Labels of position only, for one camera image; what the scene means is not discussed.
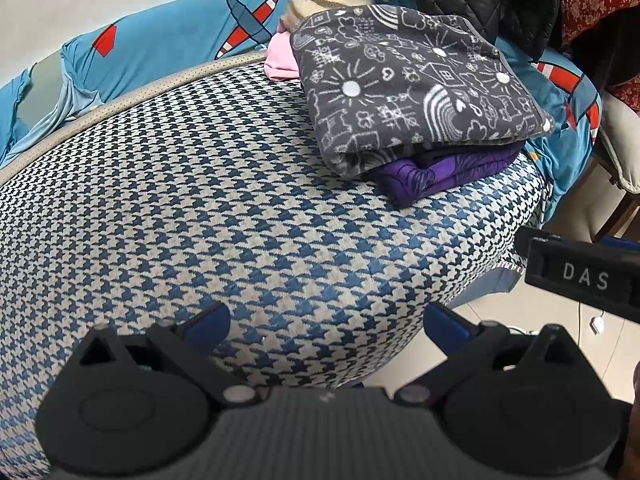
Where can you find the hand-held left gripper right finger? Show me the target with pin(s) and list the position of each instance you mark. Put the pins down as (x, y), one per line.
(446, 331)

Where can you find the pink cloth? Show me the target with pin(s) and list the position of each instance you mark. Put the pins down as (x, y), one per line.
(281, 60)

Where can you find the black quilted jacket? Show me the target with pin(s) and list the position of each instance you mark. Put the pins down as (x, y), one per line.
(495, 0)

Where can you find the purple cloth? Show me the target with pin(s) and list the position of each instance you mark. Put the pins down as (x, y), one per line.
(440, 172)

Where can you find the blue airplane print bed cover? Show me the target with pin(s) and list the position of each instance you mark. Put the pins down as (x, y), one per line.
(165, 35)

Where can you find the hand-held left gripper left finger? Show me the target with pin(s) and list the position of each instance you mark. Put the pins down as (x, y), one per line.
(212, 327)

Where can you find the beige chair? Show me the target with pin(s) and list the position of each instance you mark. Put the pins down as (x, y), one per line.
(617, 160)

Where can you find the grey doodle print fleece garment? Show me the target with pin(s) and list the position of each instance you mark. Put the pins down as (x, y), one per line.
(415, 85)

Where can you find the red floral cloth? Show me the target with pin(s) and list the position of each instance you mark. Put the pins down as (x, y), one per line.
(600, 10)

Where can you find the beige striped knit sweater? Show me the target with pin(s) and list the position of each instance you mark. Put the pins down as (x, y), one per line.
(320, 5)

